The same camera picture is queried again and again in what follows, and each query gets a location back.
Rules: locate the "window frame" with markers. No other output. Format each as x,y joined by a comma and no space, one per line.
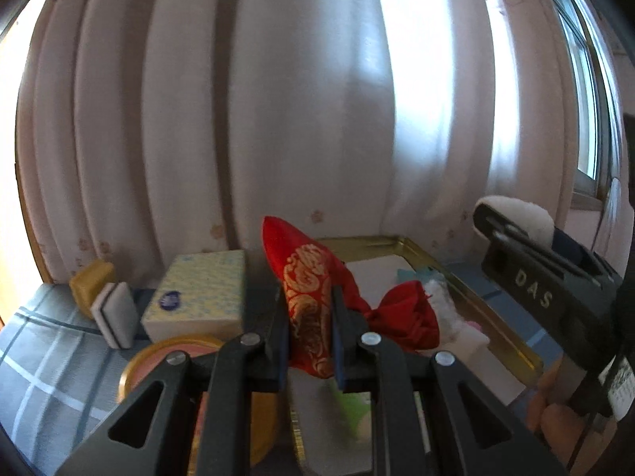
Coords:
599,110

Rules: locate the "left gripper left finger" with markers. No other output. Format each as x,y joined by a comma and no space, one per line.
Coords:
194,412

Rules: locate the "white gauze roll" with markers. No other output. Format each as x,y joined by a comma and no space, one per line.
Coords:
535,221

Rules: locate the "yellow sponge block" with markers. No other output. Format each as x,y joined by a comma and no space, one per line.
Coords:
87,284

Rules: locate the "gold metal tray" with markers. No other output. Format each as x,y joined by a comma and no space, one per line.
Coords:
331,429

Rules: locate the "white grey sponge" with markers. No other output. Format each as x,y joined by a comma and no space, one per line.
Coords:
116,315

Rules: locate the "pink-trimmed white gauze cloth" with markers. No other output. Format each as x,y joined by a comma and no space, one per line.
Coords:
458,335

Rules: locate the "green white packet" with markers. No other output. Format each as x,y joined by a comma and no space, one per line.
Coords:
356,413

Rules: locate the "tissue pack with blue pattern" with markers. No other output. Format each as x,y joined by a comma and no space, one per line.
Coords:
200,294

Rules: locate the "floral cream curtain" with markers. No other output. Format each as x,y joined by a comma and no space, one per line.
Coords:
150,128

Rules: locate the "person's hand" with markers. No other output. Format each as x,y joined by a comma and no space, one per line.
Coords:
561,426

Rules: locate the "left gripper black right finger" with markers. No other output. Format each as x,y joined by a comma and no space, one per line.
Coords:
430,415

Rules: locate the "red gold embroidered pouch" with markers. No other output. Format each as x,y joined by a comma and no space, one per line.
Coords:
308,272

